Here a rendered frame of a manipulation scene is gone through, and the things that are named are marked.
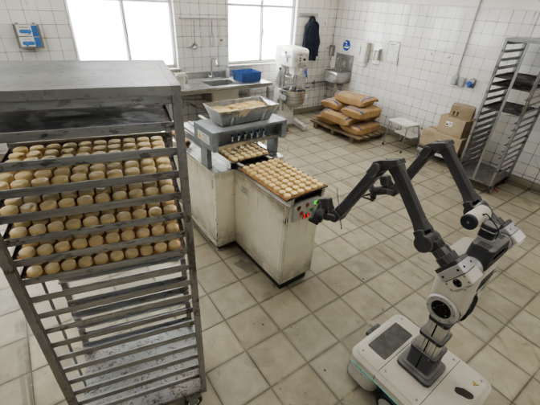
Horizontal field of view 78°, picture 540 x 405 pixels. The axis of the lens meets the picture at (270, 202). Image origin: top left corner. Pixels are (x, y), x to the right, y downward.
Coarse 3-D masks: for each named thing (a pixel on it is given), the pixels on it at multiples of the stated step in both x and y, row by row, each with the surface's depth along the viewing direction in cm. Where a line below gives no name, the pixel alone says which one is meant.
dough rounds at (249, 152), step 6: (252, 144) 304; (222, 150) 289; (228, 150) 289; (234, 150) 293; (240, 150) 290; (246, 150) 291; (252, 150) 295; (258, 150) 293; (264, 150) 293; (228, 156) 279; (234, 156) 284; (240, 156) 280; (246, 156) 281; (252, 156) 284
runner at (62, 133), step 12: (12, 132) 96; (24, 132) 97; (36, 132) 98; (48, 132) 99; (60, 132) 101; (72, 132) 102; (84, 132) 103; (96, 132) 104; (108, 132) 105; (120, 132) 107; (132, 132) 108; (144, 132) 109
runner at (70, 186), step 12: (96, 180) 112; (108, 180) 113; (120, 180) 115; (132, 180) 116; (144, 180) 118; (156, 180) 119; (0, 192) 103; (12, 192) 104; (24, 192) 105; (36, 192) 107; (48, 192) 108
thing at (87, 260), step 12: (168, 240) 146; (108, 252) 138; (120, 252) 136; (132, 252) 136; (144, 252) 137; (156, 252) 140; (36, 264) 129; (48, 264) 128; (60, 264) 131; (72, 264) 128; (84, 264) 129; (96, 264) 132
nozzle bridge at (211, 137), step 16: (208, 128) 259; (224, 128) 261; (240, 128) 263; (256, 128) 283; (272, 128) 293; (208, 144) 261; (224, 144) 268; (240, 144) 274; (272, 144) 308; (208, 160) 271
